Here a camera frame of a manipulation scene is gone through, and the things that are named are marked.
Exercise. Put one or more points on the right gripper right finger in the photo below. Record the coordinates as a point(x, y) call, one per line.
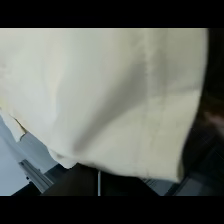
point(123, 186)

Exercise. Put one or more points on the cream white T-shirt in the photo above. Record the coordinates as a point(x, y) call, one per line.
point(100, 96)

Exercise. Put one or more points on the silver frame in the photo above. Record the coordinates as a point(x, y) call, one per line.
point(35, 175)

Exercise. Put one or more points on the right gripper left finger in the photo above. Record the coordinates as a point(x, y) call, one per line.
point(75, 181)

